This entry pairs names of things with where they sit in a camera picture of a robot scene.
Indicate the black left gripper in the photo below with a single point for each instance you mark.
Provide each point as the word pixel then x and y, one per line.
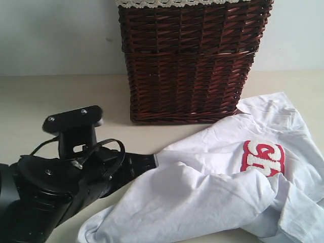
pixel 132 165

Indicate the white t-shirt red patch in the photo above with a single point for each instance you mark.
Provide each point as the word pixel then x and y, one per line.
pixel 258 170

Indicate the dark brown wicker basket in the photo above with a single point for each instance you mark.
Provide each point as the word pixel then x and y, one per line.
pixel 188 65

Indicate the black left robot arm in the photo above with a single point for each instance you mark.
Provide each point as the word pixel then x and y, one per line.
pixel 38 194

